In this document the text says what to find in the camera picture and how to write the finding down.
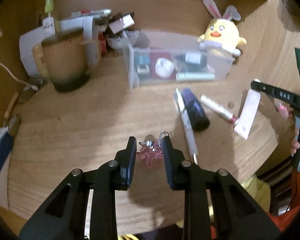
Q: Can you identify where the teal tape roll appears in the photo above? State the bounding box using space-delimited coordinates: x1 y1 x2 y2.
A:
134 54 150 66

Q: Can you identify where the pink tube white cap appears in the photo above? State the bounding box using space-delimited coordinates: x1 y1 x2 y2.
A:
234 89 261 140

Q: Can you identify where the binder clip card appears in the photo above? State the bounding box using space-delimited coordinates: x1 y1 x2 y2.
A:
136 64 150 75

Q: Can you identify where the right hand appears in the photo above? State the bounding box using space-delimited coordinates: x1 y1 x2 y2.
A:
289 125 300 155

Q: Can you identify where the yellow chick plush toy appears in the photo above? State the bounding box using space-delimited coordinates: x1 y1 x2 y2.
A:
197 0 247 57

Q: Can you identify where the clear plastic storage bin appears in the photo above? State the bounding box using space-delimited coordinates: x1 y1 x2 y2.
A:
122 30 235 88

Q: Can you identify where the white pen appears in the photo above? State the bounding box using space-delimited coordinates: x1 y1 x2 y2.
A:
174 88 198 164

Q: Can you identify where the red octopus keychain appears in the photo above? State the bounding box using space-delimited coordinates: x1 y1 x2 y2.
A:
136 131 170 168

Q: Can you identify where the white paper box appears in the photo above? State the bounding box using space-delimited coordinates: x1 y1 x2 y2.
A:
19 16 99 77

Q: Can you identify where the red packet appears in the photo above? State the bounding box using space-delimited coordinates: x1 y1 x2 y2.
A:
150 52 174 79

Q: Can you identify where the white tape roll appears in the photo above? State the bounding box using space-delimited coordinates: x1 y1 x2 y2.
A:
155 57 174 79

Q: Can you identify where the green spray bottle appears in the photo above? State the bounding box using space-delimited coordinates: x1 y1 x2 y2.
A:
42 0 59 37

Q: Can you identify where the white cable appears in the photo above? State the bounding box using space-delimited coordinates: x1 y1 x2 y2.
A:
0 10 39 91

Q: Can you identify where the light green tube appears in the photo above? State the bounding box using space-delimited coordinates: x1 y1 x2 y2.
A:
176 73 215 81

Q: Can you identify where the small cardboard box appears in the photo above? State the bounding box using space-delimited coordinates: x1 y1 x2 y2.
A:
109 14 135 34

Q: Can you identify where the dark purple cosmetic bottle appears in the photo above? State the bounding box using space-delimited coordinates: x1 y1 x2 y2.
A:
181 88 210 132

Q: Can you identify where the lip gloss tube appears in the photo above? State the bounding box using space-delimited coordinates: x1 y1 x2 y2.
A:
200 95 238 125

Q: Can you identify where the glass bowl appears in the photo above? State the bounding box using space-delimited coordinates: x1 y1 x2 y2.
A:
106 30 140 51

